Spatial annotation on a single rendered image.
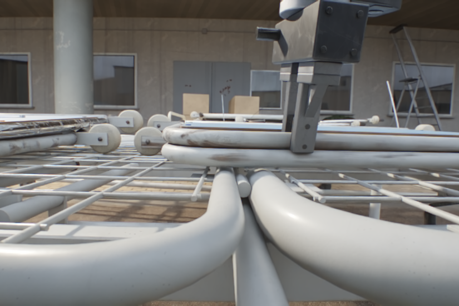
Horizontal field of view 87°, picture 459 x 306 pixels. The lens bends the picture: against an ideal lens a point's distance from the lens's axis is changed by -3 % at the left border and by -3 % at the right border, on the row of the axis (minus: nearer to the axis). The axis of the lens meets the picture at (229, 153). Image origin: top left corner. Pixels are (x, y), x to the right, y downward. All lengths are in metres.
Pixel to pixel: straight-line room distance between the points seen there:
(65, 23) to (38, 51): 3.06
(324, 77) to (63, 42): 4.95
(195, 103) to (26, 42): 5.47
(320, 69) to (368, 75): 7.16
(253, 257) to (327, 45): 0.19
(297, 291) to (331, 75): 0.21
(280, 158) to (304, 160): 0.03
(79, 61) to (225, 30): 3.47
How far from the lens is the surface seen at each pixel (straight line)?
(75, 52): 5.04
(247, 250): 0.18
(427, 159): 0.42
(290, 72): 0.33
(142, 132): 0.55
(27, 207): 0.43
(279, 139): 0.31
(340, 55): 0.26
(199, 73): 6.49
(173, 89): 6.52
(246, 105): 4.00
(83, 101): 4.94
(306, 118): 0.30
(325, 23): 0.26
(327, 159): 0.33
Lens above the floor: 0.55
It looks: 5 degrees down
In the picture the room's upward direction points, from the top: 1 degrees clockwise
